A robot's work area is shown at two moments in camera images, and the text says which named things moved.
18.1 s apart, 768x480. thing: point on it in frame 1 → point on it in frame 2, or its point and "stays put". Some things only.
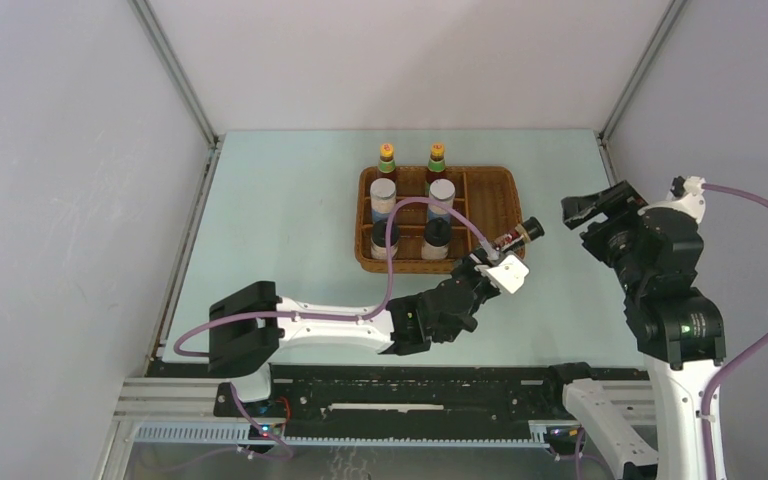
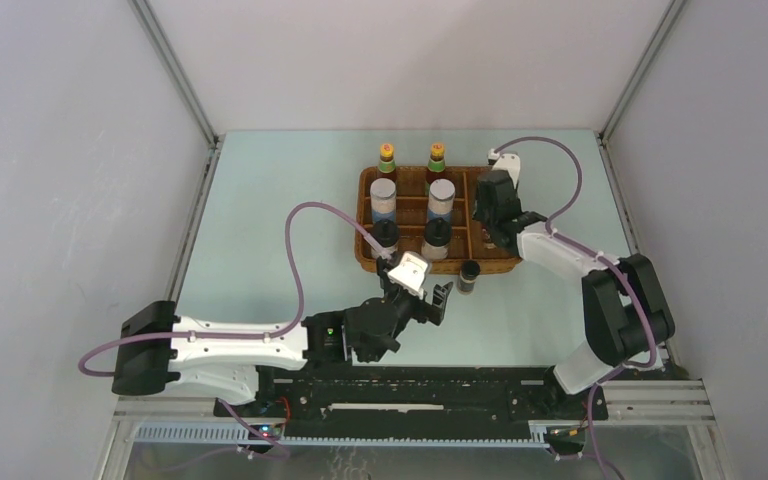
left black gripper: x=468 y=267 → x=432 y=312
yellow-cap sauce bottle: x=436 y=163 stays put
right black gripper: x=618 y=197 → x=478 y=215
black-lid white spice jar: x=437 y=236 stays put
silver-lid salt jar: x=444 y=190 stays put
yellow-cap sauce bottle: x=387 y=163 stays put
